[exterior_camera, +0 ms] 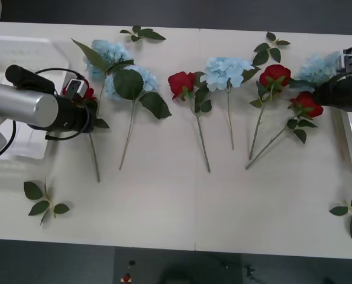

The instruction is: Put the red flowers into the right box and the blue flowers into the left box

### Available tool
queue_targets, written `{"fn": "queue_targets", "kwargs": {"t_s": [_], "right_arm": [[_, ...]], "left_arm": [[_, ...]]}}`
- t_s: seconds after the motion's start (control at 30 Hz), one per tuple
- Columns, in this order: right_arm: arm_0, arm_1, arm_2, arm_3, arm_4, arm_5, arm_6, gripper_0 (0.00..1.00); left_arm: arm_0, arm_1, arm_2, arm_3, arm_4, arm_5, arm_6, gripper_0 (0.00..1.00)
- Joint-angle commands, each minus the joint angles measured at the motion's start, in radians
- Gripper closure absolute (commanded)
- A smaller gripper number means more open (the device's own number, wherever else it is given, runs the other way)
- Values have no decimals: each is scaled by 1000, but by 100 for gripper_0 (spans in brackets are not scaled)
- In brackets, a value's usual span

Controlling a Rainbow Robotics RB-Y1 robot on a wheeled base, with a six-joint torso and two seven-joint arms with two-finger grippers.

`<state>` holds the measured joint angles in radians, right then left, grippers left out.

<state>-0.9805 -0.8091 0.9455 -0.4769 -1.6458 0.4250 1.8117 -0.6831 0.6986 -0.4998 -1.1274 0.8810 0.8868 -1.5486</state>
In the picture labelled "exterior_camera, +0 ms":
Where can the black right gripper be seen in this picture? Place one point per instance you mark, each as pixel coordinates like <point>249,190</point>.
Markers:
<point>338,91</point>

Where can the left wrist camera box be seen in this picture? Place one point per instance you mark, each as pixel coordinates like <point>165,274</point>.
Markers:
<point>75,88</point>

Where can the pale blue flower green stem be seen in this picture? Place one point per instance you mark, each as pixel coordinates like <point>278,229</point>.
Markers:
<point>226,71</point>
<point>314,69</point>

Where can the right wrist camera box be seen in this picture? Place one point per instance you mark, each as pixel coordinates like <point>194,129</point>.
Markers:
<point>348,62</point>

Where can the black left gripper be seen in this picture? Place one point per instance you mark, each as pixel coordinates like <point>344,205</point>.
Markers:
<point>85,121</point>

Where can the blue flower with round leaves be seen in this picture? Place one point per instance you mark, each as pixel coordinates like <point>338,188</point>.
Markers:
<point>128,84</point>

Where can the red round button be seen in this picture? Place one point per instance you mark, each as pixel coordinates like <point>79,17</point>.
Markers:
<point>127,278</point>

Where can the silver and black left arm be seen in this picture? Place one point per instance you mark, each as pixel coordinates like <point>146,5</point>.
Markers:
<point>25,106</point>

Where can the red rose with green stem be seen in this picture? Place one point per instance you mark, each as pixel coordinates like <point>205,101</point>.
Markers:
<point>276,75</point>
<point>180,83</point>
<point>307,105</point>
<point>90,94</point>

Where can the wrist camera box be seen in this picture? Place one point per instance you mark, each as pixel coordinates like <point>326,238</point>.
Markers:
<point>348,62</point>
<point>75,88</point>

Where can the blue flower with long pointed leaf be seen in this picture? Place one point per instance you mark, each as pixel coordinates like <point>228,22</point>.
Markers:
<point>107,51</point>

